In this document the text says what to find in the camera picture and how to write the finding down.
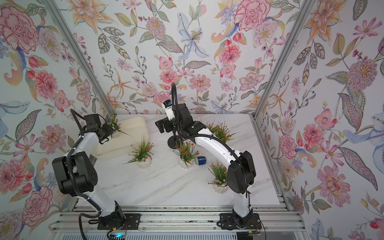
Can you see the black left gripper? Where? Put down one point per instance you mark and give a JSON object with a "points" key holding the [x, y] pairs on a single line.
{"points": [[108, 129]]}

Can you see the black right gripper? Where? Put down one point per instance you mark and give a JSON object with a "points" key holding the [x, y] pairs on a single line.
{"points": [[162, 126]]}

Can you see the pink flower potted plant boxed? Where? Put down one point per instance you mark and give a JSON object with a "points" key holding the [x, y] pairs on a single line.
{"points": [[116, 126]]}

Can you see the red flower potted plant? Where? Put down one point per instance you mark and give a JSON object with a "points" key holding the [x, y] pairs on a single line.
{"points": [[187, 154]]}

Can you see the orange flower potted plant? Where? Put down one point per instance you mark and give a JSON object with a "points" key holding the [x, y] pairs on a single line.
{"points": [[142, 154]]}

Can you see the pink flower potted plant front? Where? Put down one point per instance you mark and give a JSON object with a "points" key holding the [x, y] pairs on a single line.
{"points": [[219, 183]]}

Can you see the pink flower potted plant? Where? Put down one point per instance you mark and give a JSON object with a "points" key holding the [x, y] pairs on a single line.
{"points": [[219, 183], [221, 131]]}

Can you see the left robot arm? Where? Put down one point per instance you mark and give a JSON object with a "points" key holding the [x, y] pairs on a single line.
{"points": [[77, 177]]}

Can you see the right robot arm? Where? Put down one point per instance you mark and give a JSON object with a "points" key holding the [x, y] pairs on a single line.
{"points": [[240, 165]]}

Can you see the pink flower potted plant back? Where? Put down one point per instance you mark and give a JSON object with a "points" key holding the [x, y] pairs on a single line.
{"points": [[221, 131]]}

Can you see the cream plastic storage box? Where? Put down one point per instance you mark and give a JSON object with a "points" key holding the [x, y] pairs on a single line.
{"points": [[121, 144]]}

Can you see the black microphone stand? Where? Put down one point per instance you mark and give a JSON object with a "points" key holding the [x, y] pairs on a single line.
{"points": [[175, 142]]}

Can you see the blue metal can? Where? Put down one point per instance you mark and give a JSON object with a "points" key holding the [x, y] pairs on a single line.
{"points": [[201, 160]]}

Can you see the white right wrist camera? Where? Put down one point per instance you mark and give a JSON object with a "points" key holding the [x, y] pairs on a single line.
{"points": [[168, 107]]}

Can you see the aluminium corner post left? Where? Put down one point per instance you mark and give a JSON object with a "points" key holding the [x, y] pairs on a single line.
{"points": [[63, 27]]}

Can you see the aluminium corner post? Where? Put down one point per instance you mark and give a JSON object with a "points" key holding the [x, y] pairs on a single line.
{"points": [[63, 27], [303, 13]]}

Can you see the aluminium mounting rail frame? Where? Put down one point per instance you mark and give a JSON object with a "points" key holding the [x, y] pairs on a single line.
{"points": [[183, 222]]}

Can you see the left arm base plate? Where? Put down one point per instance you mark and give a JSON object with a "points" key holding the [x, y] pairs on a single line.
{"points": [[113, 221]]}

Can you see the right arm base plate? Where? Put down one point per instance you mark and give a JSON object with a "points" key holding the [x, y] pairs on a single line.
{"points": [[233, 222]]}

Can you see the aluminium corner post right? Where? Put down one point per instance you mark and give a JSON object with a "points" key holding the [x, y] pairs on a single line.
{"points": [[303, 13]]}

